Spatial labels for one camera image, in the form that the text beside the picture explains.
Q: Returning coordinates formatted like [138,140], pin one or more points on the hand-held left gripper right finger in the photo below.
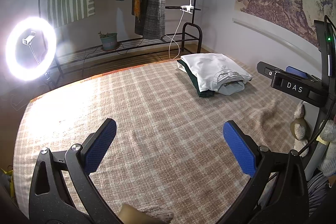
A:
[240,148]

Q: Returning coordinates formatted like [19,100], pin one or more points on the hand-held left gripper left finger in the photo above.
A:
[101,145]

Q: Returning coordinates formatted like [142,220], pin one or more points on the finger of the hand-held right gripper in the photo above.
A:
[296,72]
[265,69]

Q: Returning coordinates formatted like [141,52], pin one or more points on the stack of clothes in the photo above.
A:
[207,66]

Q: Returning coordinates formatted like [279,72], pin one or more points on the black metal clothes rack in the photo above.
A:
[193,25]

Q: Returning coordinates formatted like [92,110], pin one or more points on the person's right hand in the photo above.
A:
[329,158]

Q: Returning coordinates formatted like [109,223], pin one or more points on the pale grey folded garment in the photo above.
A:
[231,88]

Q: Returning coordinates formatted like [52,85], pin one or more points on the beige stuffed toy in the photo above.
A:
[299,129]

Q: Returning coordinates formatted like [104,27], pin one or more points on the beige plaid blanket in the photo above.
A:
[157,113]

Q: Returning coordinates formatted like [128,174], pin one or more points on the dark green folded garment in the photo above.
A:
[203,94]

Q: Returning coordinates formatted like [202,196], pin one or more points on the orange patterned bed sheet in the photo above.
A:
[92,77]

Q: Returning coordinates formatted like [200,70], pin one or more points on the grey striped clothing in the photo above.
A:
[317,190]

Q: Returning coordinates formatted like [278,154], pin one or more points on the yellow bag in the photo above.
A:
[8,176]

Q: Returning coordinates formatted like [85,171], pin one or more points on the potted plant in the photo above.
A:
[109,41]

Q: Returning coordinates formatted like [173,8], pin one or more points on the phone holder clamp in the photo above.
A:
[27,39]

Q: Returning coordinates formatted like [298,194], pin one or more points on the yellow hanging garment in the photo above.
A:
[136,3]

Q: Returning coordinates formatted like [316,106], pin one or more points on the white wall rail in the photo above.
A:
[262,29]

